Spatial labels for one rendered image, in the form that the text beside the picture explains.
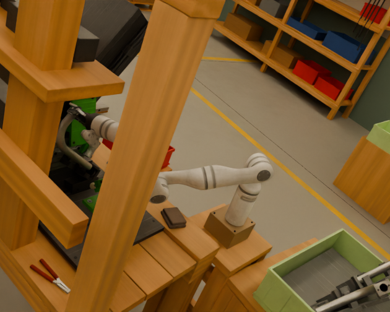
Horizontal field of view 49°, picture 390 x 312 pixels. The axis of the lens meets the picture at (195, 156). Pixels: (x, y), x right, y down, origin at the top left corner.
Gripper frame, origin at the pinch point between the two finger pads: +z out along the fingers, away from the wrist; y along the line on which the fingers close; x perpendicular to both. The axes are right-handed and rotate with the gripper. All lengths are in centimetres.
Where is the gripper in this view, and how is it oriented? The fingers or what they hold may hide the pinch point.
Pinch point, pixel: (74, 114)
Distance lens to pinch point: 166.4
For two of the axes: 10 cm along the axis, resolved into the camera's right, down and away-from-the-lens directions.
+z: -7.7, -3.3, 5.5
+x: -5.4, 7.8, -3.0
